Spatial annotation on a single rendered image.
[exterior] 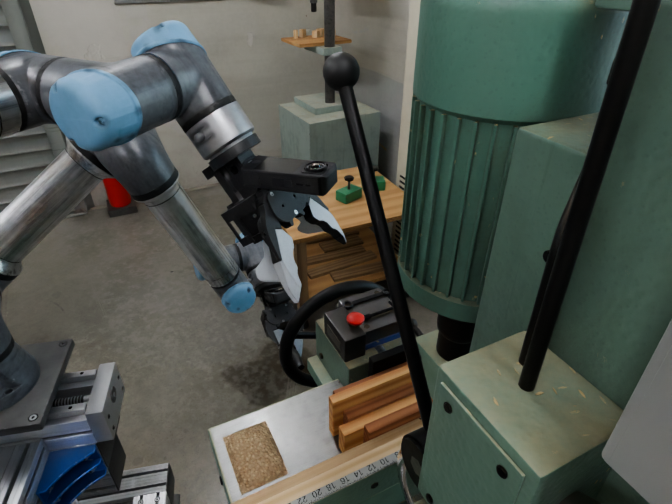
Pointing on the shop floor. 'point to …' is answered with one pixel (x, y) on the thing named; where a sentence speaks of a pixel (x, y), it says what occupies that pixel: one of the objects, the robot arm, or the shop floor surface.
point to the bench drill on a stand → (324, 108)
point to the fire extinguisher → (118, 199)
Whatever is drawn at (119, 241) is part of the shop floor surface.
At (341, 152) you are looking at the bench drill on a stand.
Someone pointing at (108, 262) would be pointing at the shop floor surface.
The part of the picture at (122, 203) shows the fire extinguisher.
